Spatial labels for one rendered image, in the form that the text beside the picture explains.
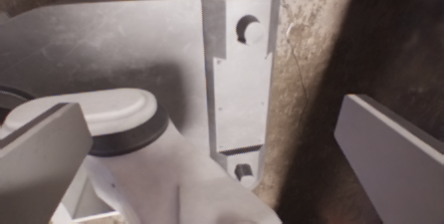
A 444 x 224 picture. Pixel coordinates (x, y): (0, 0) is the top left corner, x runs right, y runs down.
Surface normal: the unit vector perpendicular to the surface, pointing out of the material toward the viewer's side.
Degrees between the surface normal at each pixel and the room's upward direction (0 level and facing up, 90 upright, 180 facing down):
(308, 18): 0
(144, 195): 90
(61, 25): 0
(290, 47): 0
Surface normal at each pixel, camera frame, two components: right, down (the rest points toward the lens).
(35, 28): 0.22, 0.47
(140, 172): -0.02, -0.87
